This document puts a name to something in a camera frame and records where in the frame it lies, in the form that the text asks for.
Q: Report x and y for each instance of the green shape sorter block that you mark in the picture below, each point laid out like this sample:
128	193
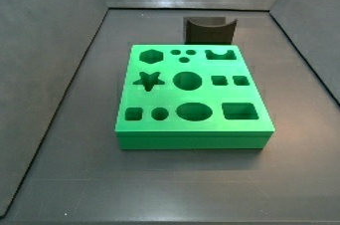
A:
189	98

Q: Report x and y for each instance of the dark curved holder block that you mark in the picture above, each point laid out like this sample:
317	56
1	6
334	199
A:
208	30

